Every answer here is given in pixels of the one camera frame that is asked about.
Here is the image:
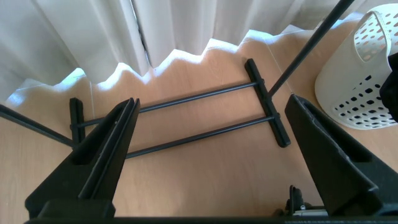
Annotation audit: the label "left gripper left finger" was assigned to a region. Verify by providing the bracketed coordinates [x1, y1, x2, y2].
[24, 98, 141, 219]

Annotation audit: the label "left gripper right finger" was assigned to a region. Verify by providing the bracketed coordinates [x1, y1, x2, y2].
[284, 94, 398, 218]

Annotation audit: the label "black shorts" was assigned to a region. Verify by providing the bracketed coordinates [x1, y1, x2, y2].
[379, 52, 398, 123]

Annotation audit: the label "black clothes rack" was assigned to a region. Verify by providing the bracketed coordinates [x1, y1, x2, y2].
[0, 0, 355, 159]

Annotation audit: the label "white laundry basket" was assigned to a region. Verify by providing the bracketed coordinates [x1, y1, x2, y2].
[314, 2, 398, 131]

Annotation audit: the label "beige curtain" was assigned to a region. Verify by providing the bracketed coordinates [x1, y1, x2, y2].
[0, 0, 398, 103]

